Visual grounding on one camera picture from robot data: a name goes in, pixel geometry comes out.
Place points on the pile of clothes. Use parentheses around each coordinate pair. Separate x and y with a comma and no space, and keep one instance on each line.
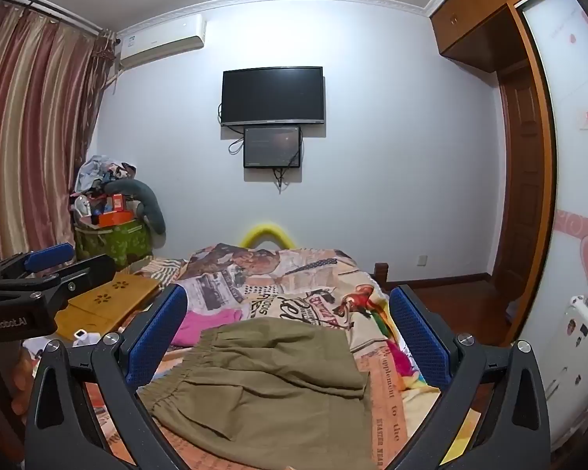
(98,171)

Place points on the orange box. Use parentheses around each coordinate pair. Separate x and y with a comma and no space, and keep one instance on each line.
(113,219)

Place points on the pink garment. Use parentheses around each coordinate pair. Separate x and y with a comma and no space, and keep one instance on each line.
(201,325)

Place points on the striped red curtain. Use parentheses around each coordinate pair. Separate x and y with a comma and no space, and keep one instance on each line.
(29,132)

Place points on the green storage box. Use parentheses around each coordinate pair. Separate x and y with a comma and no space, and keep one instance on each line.
(112,245)

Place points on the large black wall television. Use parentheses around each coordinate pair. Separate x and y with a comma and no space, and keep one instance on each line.
(272,95)

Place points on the small black wall monitor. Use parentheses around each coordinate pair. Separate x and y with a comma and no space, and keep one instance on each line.
(272,147)

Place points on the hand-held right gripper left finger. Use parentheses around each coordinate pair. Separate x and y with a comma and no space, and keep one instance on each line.
(157,334)

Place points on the small white device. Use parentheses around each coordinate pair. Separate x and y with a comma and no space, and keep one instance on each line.
(84,337)

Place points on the wooden overhead cabinet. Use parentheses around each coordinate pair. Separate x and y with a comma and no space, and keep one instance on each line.
(470,14)

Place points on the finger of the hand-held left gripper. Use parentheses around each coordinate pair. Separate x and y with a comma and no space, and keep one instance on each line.
(78,274)
(49,256)

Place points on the wooden bedpost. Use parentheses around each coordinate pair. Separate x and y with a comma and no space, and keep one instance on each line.
(381,276)

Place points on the grey plush pillow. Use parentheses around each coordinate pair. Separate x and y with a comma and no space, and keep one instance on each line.
(152,210)

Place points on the olive green pants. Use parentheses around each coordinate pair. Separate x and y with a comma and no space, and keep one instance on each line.
(264,391)

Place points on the white wardrobe door pink hearts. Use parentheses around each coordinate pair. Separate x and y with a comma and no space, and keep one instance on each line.
(573,181)

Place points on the white air conditioner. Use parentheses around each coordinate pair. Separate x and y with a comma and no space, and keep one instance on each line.
(161,39)

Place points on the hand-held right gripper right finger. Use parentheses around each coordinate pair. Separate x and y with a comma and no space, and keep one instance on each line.
(416,338)

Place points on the brown wooden door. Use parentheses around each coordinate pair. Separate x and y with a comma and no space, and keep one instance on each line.
(519,205)

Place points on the white wall socket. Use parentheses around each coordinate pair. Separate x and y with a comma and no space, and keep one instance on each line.
(422,260)

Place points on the small white fridge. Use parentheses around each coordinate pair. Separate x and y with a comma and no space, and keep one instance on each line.
(573,367)

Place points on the wooden lap desk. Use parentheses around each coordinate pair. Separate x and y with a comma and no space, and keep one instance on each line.
(112,298)

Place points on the yellow curved foam tube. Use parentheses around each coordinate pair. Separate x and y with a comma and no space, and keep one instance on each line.
(267,229)

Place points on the printed blanket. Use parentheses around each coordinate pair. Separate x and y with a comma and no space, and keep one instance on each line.
(294,284)

